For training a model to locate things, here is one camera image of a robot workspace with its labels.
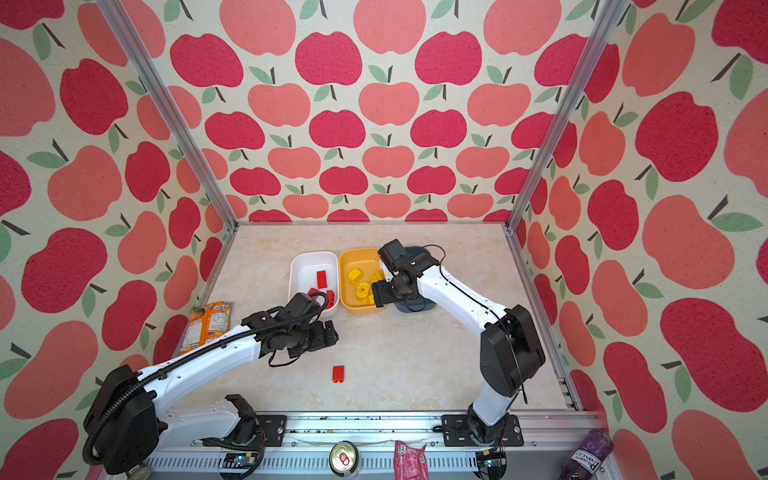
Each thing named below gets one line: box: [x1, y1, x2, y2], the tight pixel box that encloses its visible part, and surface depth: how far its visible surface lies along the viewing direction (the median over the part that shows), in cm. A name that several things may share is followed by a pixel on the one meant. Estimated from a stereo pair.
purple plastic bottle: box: [558, 428, 614, 480], surface depth 69 cm
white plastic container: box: [288, 251, 339, 319], surface depth 106 cm
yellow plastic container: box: [339, 247, 386, 315], surface depth 104 cm
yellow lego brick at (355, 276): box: [347, 268, 364, 285], surface depth 104 cm
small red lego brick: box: [333, 365, 345, 384], surface depth 84 cm
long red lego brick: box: [317, 270, 328, 289], surface depth 106 cm
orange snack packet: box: [181, 301, 233, 354], surface depth 92 cm
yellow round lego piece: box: [355, 281, 370, 303], surface depth 100 cm
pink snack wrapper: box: [393, 441, 429, 480], surface depth 70 cm
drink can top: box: [329, 440, 360, 479], surface depth 63 cm
